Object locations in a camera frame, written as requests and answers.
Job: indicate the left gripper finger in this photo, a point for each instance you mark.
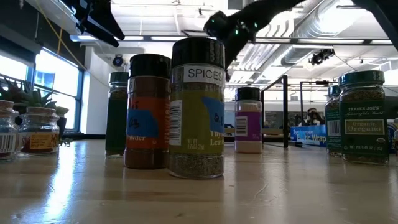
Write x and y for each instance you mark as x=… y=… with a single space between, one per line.
x=107 y=21
x=99 y=32

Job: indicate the black-lid jar purple label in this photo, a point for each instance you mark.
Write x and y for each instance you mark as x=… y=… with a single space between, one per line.
x=248 y=124

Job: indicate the green-lid spice jar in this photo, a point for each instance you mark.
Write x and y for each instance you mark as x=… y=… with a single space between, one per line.
x=332 y=124
x=116 y=118

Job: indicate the small glass jar tan lid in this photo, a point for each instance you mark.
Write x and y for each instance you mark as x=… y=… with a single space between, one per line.
x=38 y=137
x=7 y=137

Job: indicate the green-lid oregano jar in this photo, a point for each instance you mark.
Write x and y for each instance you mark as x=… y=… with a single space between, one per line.
x=363 y=124

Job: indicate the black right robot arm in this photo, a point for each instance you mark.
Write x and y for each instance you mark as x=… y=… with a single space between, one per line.
x=273 y=7

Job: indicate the ceiling light strip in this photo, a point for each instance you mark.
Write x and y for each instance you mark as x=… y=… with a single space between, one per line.
x=168 y=38
x=381 y=41
x=130 y=38
x=329 y=41

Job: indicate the black-lid thyme leaves jar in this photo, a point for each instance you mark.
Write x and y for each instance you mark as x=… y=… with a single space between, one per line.
x=196 y=124

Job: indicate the large window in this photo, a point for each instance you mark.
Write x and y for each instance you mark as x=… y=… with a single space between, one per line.
x=56 y=90
x=12 y=68

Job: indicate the thin black background stand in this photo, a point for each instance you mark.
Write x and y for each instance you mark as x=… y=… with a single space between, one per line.
x=301 y=102

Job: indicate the black ceiling-mounted device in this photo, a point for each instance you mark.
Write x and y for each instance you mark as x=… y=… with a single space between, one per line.
x=321 y=56

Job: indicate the succulent plant in black pot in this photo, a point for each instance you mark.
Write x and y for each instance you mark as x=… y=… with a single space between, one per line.
x=34 y=98

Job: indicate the person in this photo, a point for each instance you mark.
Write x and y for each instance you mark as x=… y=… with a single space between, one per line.
x=312 y=116

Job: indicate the black-lid chili powder jar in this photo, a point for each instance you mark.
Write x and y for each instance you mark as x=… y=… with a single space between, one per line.
x=146 y=124

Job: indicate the blue plastic wrap box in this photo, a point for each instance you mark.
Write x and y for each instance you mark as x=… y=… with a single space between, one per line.
x=311 y=137

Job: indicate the round black wall device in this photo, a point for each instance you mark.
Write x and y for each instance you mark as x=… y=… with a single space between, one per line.
x=117 y=60

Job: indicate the silver ventilation duct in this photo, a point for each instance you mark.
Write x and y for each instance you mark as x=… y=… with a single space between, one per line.
x=311 y=31

